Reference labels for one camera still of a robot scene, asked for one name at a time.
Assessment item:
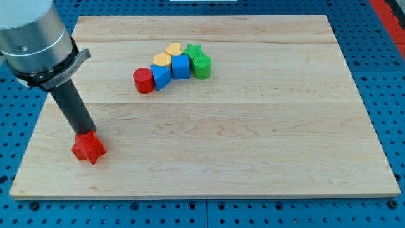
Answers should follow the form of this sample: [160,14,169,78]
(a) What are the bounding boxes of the red star block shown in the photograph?
[71,130,106,165]

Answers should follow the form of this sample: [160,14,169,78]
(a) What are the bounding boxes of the red cylinder block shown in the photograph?
[133,68,155,94]

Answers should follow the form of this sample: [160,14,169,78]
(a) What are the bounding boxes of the blue triangle block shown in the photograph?
[151,65,171,91]

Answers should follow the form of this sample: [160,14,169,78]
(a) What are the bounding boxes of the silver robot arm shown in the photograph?
[1,0,91,91]

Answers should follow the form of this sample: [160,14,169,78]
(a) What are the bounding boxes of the wooden board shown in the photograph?
[9,15,401,200]

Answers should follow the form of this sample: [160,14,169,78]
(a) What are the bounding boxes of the green star block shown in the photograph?
[182,44,204,68]

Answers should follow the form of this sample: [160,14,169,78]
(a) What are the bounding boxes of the green cylinder block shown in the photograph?
[192,54,211,80]

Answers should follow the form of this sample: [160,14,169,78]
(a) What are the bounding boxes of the red strip at corner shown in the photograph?
[370,0,404,57]

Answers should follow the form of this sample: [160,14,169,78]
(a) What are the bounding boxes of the yellow hexagon block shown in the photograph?
[153,53,171,68]

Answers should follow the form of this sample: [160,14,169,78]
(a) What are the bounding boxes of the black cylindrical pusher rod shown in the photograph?
[50,79,96,134]

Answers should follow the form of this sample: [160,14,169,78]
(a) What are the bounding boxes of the blue cube block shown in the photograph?
[171,55,190,80]

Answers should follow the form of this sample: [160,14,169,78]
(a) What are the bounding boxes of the yellow heart block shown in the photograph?
[166,42,182,56]

